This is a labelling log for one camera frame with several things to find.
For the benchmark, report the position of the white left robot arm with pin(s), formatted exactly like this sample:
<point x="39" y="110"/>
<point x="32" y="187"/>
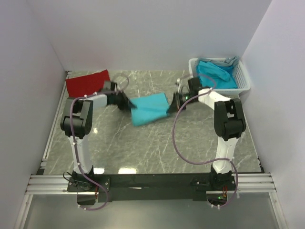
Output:
<point x="77" y="118"/>

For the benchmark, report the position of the light blue t-shirt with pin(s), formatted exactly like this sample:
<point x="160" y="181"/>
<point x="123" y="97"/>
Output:
<point x="149" y="109"/>

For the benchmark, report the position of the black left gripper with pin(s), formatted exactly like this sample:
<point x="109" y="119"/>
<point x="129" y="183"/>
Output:
<point x="127" y="105"/>

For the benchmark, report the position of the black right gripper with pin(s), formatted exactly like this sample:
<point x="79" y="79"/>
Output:
<point x="176" y="104"/>

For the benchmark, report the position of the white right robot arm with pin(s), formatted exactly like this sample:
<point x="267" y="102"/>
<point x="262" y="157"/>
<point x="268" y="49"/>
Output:
<point x="229" y="121"/>

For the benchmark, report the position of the white plastic laundry basket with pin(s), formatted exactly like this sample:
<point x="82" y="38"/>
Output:
<point x="241" y="78"/>

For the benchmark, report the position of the grey t-shirt in basket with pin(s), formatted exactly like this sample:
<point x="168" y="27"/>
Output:
<point x="227" y="62"/>

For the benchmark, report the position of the folded red t-shirt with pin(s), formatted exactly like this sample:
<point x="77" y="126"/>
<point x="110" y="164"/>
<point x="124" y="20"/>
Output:
<point x="87" y="84"/>

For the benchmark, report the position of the aluminium frame rail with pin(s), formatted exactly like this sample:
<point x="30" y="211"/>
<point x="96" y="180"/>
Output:
<point x="57" y="185"/>

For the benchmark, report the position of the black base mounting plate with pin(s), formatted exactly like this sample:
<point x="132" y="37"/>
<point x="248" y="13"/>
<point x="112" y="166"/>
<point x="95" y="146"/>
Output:
<point x="123" y="187"/>

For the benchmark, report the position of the blue t-shirt in basket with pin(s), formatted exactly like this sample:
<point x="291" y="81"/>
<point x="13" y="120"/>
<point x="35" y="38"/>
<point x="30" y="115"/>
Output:
<point x="212" y="75"/>

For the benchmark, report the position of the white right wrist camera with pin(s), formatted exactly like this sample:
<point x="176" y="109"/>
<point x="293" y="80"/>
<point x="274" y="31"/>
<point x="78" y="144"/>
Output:
<point x="179" y="85"/>

